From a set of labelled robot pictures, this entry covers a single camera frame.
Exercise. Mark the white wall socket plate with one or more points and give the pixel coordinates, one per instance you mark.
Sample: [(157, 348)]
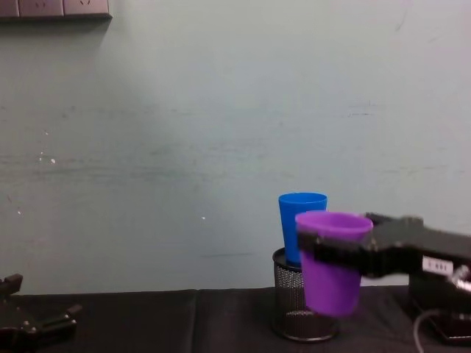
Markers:
[(86, 5), (7, 7), (40, 7)]

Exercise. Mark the black mesh holder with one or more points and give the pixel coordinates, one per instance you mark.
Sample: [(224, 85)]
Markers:
[(289, 290)]

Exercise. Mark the black wall ledge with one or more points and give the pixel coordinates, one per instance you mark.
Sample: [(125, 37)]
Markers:
[(55, 18)]

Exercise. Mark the purple plastic cup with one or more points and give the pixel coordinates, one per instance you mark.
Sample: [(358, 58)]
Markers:
[(331, 290)]

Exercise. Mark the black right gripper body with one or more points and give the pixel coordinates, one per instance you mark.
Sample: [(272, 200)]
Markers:
[(401, 246)]

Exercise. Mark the black box device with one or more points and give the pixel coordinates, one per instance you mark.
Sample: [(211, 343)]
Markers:
[(434, 298)]

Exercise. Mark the black table cloth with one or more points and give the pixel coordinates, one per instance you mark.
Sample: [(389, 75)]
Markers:
[(165, 323)]

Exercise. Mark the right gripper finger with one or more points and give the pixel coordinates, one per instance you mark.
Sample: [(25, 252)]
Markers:
[(338, 253), (379, 218)]

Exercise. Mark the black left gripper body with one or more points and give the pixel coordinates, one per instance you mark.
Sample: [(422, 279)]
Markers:
[(16, 323)]

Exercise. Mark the blue plastic cup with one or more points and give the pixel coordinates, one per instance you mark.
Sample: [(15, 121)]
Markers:
[(290, 224)]

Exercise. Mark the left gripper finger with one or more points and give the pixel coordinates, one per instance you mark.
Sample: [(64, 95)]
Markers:
[(11, 285), (59, 323)]

